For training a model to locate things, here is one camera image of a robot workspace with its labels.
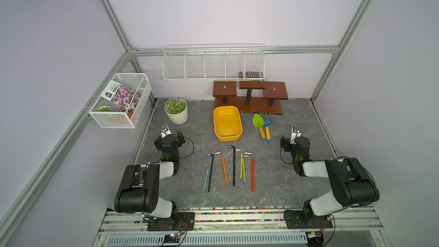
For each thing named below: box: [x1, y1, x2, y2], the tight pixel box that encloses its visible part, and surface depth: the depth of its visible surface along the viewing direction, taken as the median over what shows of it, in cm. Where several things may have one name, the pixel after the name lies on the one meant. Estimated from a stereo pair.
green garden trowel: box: [252, 113, 267, 141], surface depth 111 cm
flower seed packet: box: [100, 79, 142, 112], surface depth 76 cm
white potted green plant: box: [164, 97, 189, 126], surface depth 101 cm
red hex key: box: [244, 151, 256, 197], surface depth 88 cm
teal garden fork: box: [264, 113, 273, 142], surface depth 106 cm
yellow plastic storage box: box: [212, 105, 243, 142], surface depth 110 cm
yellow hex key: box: [235, 148, 243, 179], surface depth 93 cm
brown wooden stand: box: [212, 80, 289, 115], surface depth 110 cm
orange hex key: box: [214, 151, 230, 190], surface depth 91 cm
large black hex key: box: [226, 145, 237, 187], surface depth 93 cm
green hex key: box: [242, 155, 249, 185], surface depth 90 cm
